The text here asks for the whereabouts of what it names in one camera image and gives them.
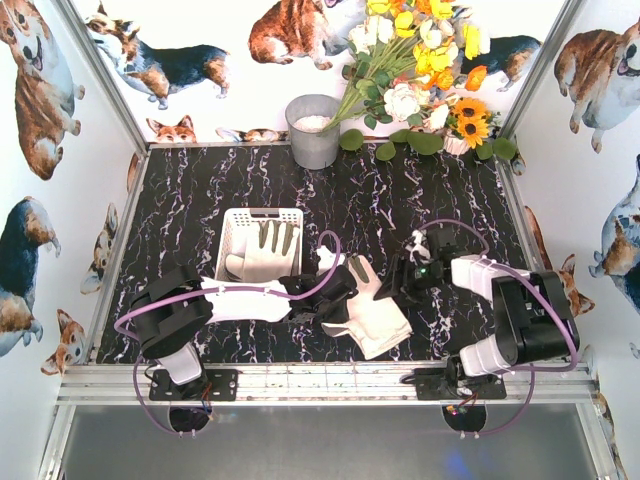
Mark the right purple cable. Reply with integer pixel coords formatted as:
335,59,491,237
414,218,582,436

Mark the small white sunflower pot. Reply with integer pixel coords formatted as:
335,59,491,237
443,133,471,156

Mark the white grey glove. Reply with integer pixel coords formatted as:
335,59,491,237
321,315,412,360

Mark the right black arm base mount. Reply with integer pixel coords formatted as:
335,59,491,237
400,355,507,401

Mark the artificial flower bouquet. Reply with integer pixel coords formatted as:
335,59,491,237
332,1,539,162

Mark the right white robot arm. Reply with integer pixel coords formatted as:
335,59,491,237
374,223,580,378

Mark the white glove green trim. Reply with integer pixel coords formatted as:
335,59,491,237
226,221,298,283

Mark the grey metal bucket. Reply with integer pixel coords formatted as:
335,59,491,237
285,94,340,170

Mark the white perforated storage basket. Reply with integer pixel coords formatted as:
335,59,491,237
214,207,304,281

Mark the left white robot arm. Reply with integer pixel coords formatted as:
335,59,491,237
128,255,358,386

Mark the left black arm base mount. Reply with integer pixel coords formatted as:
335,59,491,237
149,368,239,402

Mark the aluminium front rail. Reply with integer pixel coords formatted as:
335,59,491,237
55,361,598,406

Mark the white grey glove underneath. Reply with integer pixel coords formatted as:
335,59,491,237
344,254,401,341

